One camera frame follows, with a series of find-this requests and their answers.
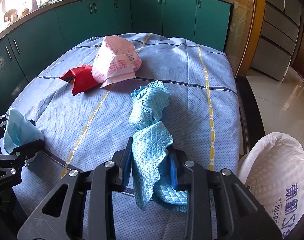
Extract light blue tissue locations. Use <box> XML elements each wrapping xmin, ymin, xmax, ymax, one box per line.
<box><xmin>4</xmin><ymin>108</ymin><xmax>44</xmax><ymax>153</ymax></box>

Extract light blue dish cloth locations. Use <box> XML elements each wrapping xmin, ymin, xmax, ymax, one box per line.
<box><xmin>129</xmin><ymin>81</ymin><xmax>188</xmax><ymax>212</ymax></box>

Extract red snack wrapper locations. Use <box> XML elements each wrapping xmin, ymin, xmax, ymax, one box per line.
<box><xmin>60</xmin><ymin>64</ymin><xmax>99</xmax><ymax>95</ymax></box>

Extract pink plastic package bag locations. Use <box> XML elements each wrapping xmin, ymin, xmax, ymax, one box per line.
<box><xmin>92</xmin><ymin>35</ymin><xmax>142</xmax><ymax>88</ymax></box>

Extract white trash bag bin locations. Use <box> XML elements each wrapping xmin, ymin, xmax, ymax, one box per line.
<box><xmin>237</xmin><ymin>132</ymin><xmax>304</xmax><ymax>237</ymax></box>

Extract green lower kitchen cabinets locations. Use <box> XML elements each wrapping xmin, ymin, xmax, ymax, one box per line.
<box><xmin>0</xmin><ymin>0</ymin><xmax>232</xmax><ymax>115</ymax></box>

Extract blue checked tablecloth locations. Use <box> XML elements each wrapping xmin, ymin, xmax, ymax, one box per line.
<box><xmin>5</xmin><ymin>32</ymin><xmax>243</xmax><ymax>240</ymax></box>

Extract grey multi-door refrigerator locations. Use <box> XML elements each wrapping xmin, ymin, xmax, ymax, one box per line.
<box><xmin>251</xmin><ymin>0</ymin><xmax>301</xmax><ymax>81</ymax></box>

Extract wooden framed glass door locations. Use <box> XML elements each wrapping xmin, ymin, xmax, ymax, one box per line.
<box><xmin>225</xmin><ymin>0</ymin><xmax>266</xmax><ymax>76</ymax></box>

